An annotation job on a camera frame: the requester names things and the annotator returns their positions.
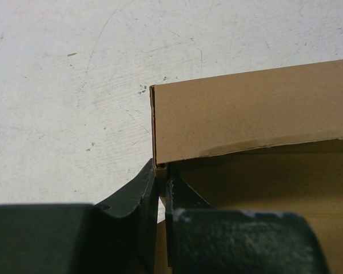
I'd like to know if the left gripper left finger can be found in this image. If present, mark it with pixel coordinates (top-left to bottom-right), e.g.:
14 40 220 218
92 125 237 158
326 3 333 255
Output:
0 160 158 273

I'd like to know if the brown cardboard paper box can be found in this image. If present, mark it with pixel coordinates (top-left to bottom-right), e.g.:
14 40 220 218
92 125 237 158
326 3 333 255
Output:
150 59 343 273

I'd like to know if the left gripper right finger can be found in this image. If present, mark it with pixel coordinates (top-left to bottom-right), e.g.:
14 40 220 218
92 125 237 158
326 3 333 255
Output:
165 164 330 273

